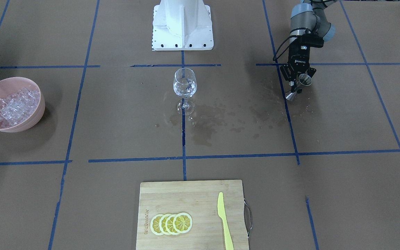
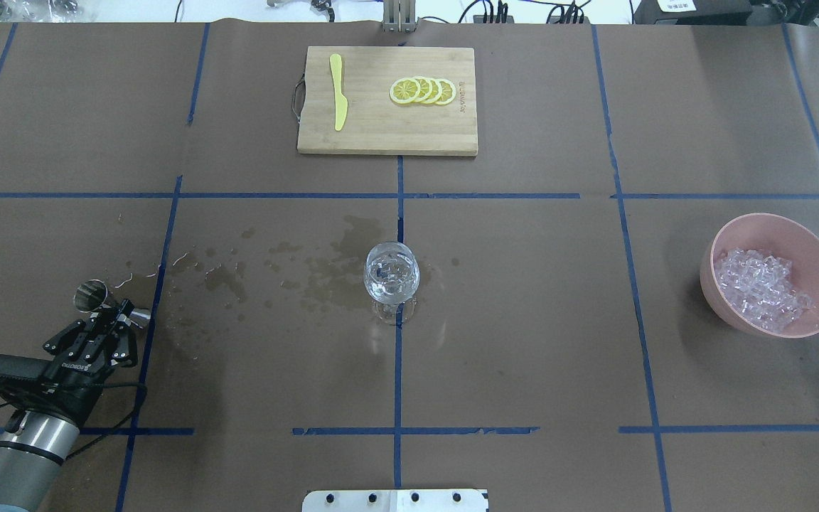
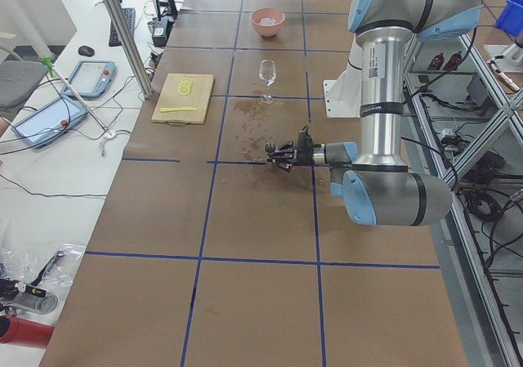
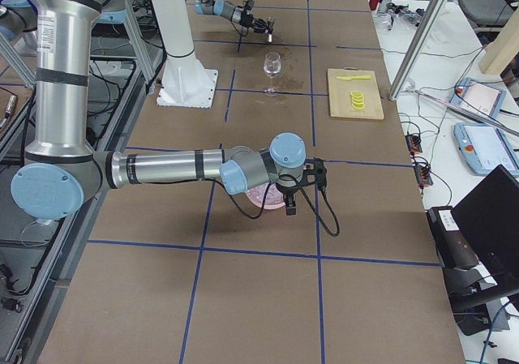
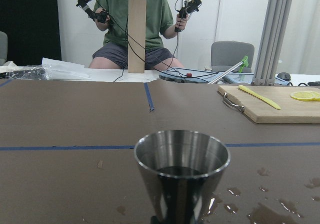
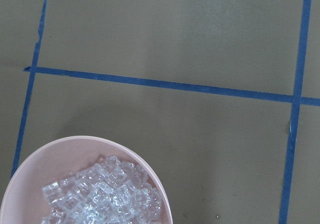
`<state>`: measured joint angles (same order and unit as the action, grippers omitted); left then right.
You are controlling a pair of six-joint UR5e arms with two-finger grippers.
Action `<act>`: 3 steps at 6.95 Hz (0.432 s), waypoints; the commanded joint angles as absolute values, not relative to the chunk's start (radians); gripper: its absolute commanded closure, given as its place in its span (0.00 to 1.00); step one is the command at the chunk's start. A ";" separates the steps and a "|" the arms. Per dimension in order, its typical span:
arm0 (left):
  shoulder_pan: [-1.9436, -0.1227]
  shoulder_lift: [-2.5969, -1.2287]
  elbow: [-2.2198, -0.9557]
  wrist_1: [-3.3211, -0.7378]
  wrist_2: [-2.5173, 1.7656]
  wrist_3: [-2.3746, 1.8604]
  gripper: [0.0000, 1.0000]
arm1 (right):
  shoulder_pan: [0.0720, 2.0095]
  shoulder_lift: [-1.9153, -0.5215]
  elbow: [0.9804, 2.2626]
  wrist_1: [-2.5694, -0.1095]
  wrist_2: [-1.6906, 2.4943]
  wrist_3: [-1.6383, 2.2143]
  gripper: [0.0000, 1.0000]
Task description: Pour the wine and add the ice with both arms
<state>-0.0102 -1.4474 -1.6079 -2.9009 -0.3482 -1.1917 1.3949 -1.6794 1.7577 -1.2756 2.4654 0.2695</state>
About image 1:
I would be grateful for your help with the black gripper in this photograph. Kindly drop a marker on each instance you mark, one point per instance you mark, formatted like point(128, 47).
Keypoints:
point(296, 58)

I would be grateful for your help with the steel double jigger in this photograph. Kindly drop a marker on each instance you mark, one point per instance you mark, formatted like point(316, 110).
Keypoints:
point(299, 86)

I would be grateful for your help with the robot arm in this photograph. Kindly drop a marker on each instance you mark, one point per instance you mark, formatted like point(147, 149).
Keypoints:
point(309, 28)

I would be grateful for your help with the clear wine glass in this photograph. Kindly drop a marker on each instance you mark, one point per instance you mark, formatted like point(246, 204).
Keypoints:
point(185, 86)

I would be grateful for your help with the clear ice cubes pile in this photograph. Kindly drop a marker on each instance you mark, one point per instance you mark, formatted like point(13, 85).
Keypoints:
point(18, 107)

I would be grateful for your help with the bamboo cutting board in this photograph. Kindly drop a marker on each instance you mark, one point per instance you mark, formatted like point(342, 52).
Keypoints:
point(199, 199)

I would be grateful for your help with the yellow plastic knife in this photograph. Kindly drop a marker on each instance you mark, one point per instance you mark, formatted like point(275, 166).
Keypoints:
point(222, 214)

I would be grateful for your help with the lemon slice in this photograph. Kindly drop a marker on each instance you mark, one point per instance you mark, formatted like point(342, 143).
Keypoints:
point(169, 225)
point(182, 223)
point(155, 225)
point(162, 224)

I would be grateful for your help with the pink bowl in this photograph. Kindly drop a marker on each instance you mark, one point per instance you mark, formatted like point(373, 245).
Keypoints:
point(11, 85)

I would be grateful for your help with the white pedestal base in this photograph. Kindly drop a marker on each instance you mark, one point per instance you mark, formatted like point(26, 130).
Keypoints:
point(182, 25)

